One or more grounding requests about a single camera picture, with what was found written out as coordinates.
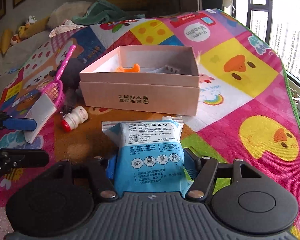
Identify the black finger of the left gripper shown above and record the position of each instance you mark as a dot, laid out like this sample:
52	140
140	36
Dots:
11	158

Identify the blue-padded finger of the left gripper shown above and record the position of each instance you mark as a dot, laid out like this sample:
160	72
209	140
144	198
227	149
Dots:
11	123

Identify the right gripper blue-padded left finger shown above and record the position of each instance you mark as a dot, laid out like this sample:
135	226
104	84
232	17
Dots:
101	186

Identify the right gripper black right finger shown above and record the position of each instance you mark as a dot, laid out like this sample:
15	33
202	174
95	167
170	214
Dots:
203	172

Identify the white card booklet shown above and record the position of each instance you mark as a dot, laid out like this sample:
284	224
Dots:
40	112

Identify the blue wet wipes pack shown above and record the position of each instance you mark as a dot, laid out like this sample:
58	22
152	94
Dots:
150	156

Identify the small red-capped white bottle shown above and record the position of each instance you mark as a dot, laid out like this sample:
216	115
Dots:
72	120

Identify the pink plastic strainer scoop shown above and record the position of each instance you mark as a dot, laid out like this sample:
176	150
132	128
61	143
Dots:
54	89

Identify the black plush toy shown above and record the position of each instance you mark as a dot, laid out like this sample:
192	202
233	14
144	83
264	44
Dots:
70	80

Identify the orange pumpkin bowl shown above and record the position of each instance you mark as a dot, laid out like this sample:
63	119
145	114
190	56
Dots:
134	69

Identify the colourful cartoon play mat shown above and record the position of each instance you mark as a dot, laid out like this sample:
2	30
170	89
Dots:
245	108

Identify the yellow plush toys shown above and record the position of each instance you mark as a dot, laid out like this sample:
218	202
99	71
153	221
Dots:
25	31

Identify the pink cardboard box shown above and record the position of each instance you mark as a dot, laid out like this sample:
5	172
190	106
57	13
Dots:
101	86

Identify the pink white cloth bundle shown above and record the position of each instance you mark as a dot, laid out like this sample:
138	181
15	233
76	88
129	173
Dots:
66	26

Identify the beige pillow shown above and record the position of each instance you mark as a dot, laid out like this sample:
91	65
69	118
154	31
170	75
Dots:
66	12

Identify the green towel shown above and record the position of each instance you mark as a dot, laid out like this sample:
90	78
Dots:
103	11

